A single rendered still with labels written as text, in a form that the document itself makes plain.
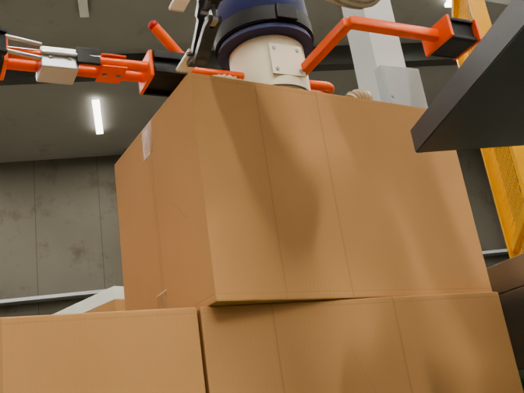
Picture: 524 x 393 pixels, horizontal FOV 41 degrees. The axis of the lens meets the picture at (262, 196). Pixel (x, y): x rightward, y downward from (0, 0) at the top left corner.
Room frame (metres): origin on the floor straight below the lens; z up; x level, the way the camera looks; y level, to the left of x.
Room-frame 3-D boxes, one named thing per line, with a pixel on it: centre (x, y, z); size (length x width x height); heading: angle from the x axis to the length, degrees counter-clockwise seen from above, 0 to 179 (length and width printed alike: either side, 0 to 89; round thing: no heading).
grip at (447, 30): (1.31, -0.44, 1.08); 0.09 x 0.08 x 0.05; 28
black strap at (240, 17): (1.40, -0.06, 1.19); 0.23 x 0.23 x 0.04
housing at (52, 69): (1.18, 0.35, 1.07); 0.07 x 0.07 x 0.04; 28
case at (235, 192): (1.38, -0.06, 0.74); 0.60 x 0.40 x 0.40; 122
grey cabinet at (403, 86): (2.70, -0.65, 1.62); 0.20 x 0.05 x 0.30; 117
